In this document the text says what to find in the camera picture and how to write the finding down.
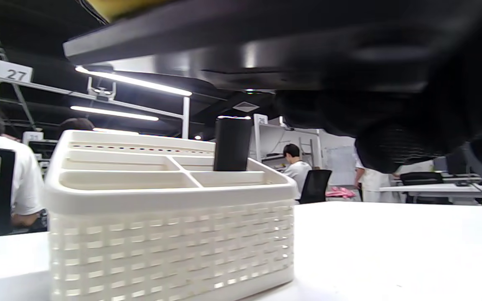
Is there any white plastic organizer basket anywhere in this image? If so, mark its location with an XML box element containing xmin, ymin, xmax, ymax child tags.
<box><xmin>44</xmin><ymin>130</ymin><xmax>300</xmax><ymax>301</ymax></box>

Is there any person's right hand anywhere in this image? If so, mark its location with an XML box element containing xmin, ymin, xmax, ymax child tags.
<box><xmin>274</xmin><ymin>0</ymin><xmax>482</xmax><ymax>174</ymax></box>

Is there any black calculator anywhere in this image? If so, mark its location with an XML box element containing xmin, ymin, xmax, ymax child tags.
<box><xmin>63</xmin><ymin>0</ymin><xmax>434</xmax><ymax>92</ymax></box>

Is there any black remote control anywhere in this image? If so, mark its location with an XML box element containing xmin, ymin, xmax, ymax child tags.
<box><xmin>214</xmin><ymin>116</ymin><xmax>252</xmax><ymax>172</ymax></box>

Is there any yellow cleaning cloth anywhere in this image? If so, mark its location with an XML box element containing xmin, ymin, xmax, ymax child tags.
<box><xmin>84</xmin><ymin>0</ymin><xmax>174</xmax><ymax>23</ymax></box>

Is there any ceiling light strip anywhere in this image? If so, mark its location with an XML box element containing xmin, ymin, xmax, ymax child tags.
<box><xmin>70</xmin><ymin>105</ymin><xmax>159</xmax><ymax>122</ymax></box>
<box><xmin>75</xmin><ymin>66</ymin><xmax>192</xmax><ymax>97</ymax></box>

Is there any white work table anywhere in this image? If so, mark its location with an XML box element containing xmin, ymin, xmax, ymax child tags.
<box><xmin>379</xmin><ymin>183</ymin><xmax>482</xmax><ymax>205</ymax></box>

